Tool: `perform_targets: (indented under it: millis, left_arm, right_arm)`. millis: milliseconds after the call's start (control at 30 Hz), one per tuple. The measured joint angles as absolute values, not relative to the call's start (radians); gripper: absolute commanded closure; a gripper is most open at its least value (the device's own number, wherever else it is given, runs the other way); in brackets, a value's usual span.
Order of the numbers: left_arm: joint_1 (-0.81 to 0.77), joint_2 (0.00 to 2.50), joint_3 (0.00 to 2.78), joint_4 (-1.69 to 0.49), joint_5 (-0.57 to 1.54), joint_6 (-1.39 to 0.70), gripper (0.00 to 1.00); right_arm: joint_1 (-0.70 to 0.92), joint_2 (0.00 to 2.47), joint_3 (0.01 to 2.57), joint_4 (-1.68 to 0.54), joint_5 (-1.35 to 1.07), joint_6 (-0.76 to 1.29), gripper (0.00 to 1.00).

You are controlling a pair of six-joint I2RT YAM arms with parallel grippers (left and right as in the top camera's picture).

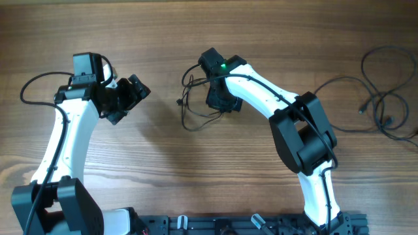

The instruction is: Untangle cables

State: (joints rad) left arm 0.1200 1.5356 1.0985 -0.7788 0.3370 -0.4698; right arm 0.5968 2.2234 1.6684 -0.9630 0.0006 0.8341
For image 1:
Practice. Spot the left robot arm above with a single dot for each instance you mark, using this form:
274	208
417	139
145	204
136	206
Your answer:
56	201

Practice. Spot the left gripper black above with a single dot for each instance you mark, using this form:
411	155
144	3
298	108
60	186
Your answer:
132	98

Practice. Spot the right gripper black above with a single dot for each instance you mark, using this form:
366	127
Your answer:
211	102

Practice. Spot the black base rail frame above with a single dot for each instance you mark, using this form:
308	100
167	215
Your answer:
292	224

